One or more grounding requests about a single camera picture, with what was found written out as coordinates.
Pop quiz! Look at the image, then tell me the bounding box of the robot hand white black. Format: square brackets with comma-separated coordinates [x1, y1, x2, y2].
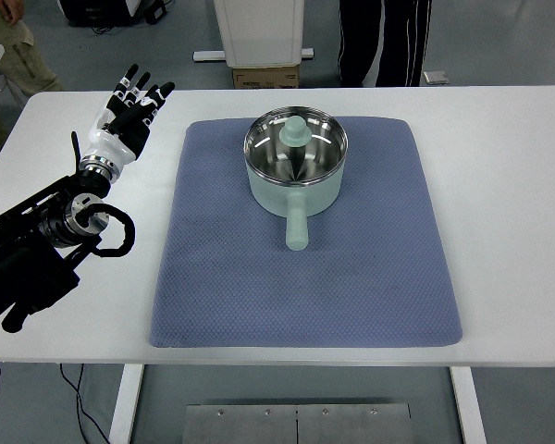
[81, 63, 176, 168]

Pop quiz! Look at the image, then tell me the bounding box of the blue textured mat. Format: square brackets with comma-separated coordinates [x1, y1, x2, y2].
[147, 115, 463, 351]

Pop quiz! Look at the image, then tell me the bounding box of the person in khaki trousers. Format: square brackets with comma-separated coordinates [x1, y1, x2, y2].
[0, 0, 65, 154]

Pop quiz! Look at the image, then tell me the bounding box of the black floor cable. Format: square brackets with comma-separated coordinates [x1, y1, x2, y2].
[58, 363, 112, 444]

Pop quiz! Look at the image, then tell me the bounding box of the white table leg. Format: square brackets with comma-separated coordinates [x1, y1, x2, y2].
[449, 366, 487, 444]
[108, 364, 145, 444]

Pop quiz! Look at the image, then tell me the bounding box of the cardboard box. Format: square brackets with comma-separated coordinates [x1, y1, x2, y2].
[231, 64, 302, 90]

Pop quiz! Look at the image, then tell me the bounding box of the black device on floor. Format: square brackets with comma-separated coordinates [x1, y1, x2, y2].
[56, 0, 168, 28]

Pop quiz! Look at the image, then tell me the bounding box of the grey metal plate with screws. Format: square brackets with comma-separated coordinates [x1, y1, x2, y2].
[182, 402, 412, 444]

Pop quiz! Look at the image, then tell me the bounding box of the white stand with base bar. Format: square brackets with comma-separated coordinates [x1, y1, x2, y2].
[192, 0, 315, 69]

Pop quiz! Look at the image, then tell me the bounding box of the green pot with handle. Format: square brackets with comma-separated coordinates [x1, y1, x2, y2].
[243, 105, 349, 253]

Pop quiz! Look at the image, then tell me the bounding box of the person in black trousers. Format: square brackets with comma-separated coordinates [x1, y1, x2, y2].
[337, 0, 434, 89]

